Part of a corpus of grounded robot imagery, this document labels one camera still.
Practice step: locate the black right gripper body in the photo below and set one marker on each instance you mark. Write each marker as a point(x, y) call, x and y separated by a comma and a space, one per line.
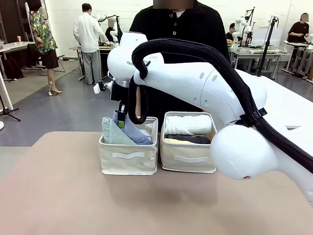
point(118, 91)

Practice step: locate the mint green terry towel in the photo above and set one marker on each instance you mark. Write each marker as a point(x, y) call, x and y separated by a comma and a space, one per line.
point(115, 135)

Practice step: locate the blue towel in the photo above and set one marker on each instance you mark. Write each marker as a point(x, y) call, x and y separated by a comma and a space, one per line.
point(137, 134)

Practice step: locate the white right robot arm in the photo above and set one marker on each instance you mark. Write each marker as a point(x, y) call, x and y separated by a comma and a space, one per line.
point(183, 78)

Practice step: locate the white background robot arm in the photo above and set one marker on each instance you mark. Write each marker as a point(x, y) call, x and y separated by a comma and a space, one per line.
point(243, 24)
point(105, 17)

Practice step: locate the person's right forearm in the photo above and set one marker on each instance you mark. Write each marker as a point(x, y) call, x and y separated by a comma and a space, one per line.
point(138, 105)

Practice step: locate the cream fabric bin wavy label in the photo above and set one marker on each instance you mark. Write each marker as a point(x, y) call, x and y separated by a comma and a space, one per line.
point(127, 159)

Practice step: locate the wooden top work table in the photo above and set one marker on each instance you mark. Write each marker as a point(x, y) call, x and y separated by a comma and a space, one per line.
point(78, 49)

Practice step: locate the seated person in black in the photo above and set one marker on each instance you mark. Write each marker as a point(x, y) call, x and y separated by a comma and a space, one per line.
point(110, 33)

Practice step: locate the yellow rolled towel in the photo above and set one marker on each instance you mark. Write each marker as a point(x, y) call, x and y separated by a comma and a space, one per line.
point(174, 140)

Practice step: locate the man in white shirt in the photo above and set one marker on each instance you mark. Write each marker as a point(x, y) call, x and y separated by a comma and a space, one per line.
point(89, 36)

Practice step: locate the white rolled towel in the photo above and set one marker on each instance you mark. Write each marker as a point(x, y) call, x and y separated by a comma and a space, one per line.
point(188, 124)

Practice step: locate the cream fabric bin straight label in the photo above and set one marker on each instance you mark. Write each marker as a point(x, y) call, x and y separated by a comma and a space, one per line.
point(188, 159)

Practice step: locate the dark grey rolled towel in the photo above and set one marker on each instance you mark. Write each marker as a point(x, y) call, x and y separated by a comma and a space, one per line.
point(198, 139)

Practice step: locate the woman in floral shirt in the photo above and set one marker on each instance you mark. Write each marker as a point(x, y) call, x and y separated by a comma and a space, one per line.
point(42, 36)

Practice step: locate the person in black polo shirt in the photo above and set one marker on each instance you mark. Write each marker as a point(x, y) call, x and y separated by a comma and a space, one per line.
point(195, 24)

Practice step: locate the black bag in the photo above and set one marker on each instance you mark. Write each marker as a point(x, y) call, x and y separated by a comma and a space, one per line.
point(13, 69)

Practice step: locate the black tripod base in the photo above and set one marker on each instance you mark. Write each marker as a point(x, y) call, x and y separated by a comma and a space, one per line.
point(8, 112)

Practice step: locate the white table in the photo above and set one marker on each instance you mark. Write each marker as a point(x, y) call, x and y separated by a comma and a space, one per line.
point(11, 47)

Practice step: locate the seated person in dark top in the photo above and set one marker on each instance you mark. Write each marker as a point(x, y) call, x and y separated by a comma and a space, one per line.
point(230, 33)

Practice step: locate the grey work table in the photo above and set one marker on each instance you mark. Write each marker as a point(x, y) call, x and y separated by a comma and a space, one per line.
point(254, 52)

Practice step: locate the black-shirted person at desk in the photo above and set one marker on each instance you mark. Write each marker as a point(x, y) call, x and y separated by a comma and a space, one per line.
point(299, 30)

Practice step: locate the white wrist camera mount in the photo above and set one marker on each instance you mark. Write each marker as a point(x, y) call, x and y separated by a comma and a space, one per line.
point(100, 87)

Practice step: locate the black camera tripod stand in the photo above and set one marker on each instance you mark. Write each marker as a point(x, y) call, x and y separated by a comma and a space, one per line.
point(267, 44)

